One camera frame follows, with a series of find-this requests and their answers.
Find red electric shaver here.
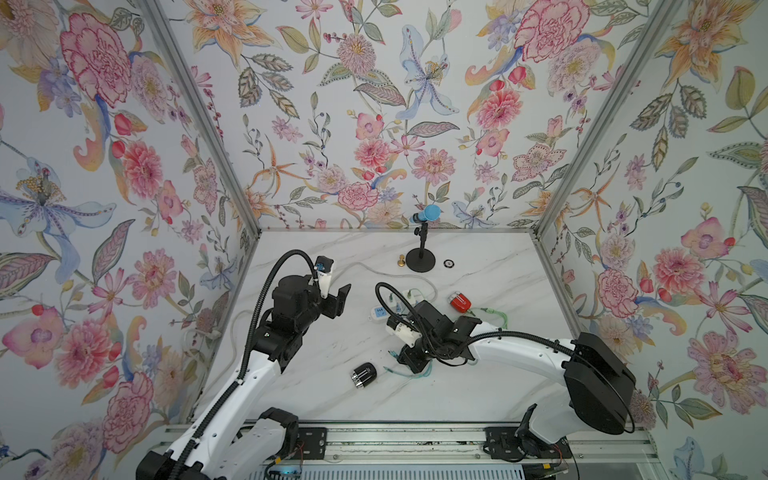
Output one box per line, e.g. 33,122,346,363
449,292,472,314

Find blue microphone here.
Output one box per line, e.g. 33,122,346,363
411,205,442,224

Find white power strip cord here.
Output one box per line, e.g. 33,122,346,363
203,261,439,385

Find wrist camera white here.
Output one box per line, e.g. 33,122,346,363
385,316,422,348
315,255,334,299

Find aluminium frame rail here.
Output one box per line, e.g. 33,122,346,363
146,422,661,468

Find light green charging cable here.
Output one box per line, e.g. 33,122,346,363
467,305,510,330

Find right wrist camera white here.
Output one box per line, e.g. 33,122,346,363
385,316,422,348

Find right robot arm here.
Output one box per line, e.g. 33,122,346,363
374,282,638,446

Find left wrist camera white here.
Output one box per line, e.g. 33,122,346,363
315,255,334,299

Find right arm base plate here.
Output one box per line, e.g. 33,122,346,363
482,426,572,462

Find black microphone stand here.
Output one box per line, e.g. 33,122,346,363
405,221,436,273

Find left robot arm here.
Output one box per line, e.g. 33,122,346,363
135,249,351,479

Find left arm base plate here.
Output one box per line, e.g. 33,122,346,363
267,427,328,461

